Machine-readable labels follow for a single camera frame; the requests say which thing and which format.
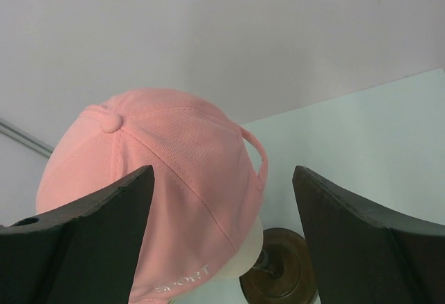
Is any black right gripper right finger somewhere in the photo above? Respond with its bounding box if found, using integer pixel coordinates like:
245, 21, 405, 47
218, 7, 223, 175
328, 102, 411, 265
293, 166, 444, 303

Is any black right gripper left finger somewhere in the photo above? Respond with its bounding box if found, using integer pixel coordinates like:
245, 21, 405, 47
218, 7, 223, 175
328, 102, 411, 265
1, 166, 154, 304

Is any pink sport cap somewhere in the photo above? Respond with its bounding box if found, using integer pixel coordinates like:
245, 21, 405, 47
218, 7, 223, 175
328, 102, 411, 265
36, 88, 268, 303

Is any wooden mannequin head stand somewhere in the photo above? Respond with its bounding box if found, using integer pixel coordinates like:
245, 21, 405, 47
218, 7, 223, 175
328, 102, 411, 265
211, 216, 319, 304

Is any left aluminium frame post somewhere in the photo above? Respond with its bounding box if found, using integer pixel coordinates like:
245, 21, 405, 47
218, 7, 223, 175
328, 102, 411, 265
0, 118, 54, 159

